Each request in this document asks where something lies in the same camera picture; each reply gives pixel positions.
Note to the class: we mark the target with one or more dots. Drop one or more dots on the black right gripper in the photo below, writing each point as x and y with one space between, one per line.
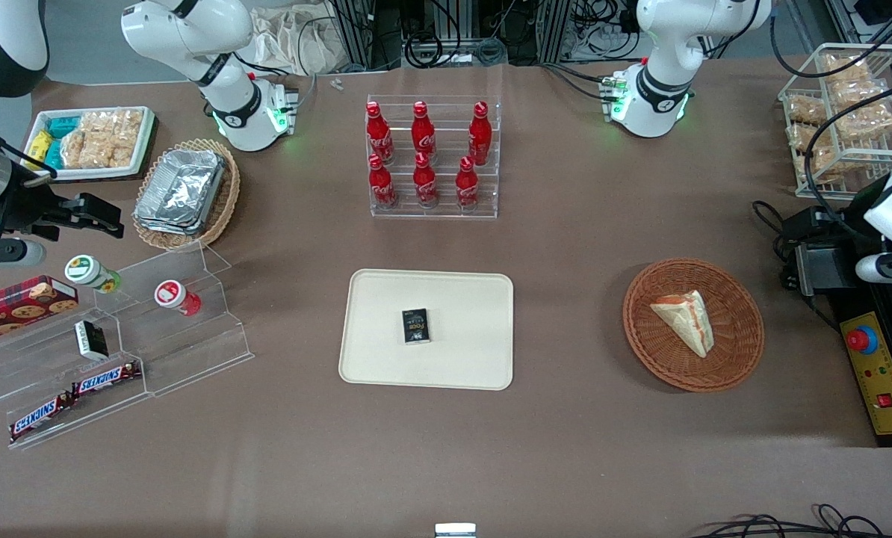
29 207

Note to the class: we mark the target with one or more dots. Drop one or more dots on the triangular sandwich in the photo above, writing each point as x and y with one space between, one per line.
686 320

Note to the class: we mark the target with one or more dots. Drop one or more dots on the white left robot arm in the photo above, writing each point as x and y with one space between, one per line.
663 75

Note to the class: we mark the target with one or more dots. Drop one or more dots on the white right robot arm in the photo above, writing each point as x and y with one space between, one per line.
192 37

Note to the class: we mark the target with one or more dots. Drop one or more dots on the white rectangular snack tray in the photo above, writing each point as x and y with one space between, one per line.
146 146

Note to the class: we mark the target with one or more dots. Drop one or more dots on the silver foil tray stack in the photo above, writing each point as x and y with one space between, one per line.
181 187

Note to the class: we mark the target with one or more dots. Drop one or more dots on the oval light wicker basket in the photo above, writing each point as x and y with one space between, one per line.
225 202

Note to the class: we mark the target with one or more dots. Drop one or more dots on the beige plastic tray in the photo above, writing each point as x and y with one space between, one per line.
461 366

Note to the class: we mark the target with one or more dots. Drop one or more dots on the round brown wicker basket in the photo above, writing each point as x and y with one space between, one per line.
655 359

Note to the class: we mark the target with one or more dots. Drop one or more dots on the green lidded drink bottle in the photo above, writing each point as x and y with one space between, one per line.
91 273

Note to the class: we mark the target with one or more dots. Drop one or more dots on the rice cracker pack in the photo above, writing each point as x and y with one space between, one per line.
113 121
86 149
122 149

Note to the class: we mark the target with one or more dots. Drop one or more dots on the teal snack packet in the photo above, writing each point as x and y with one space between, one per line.
53 153
63 125

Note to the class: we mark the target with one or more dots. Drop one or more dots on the yellow snack packet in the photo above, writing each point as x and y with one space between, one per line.
38 146

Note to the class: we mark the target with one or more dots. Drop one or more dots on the red lidded drink bottle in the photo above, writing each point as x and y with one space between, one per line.
175 297

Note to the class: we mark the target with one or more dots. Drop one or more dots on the red cookie box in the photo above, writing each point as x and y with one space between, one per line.
20 306

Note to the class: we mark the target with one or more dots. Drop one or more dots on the black and white small box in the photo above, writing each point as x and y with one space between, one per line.
91 340

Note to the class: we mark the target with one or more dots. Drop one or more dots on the clear acrylic stepped shelf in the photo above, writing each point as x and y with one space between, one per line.
192 351

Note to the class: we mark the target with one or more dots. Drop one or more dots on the snickers chocolate bar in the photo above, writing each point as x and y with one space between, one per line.
106 379
39 417

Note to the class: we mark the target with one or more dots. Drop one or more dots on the beige cloth bag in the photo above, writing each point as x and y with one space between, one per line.
296 41

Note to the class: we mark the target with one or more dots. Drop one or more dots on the red cola bottle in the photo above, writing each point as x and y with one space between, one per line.
479 138
378 134
381 187
425 185
467 188
423 134

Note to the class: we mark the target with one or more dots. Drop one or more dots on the small black card box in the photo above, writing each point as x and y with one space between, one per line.
416 326

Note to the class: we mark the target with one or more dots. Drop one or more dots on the clear acrylic bottle rack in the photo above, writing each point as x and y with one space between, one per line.
446 213

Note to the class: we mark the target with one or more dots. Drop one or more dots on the white edge marker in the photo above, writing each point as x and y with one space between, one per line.
455 530

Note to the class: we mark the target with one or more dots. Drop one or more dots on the bagged cracker pack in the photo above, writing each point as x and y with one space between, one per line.
868 123
823 164
864 96
846 69
806 110
801 136

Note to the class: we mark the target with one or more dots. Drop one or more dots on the black power adapter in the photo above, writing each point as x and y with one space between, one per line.
808 223

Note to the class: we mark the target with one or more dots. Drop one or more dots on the grey power box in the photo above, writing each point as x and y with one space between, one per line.
827 269

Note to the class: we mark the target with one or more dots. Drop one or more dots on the red emergency stop button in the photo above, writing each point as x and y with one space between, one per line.
862 340

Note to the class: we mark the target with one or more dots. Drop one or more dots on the yellow black control box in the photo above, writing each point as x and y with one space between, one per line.
883 373

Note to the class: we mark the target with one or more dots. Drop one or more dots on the aluminium frame post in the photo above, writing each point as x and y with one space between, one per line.
352 30
554 30

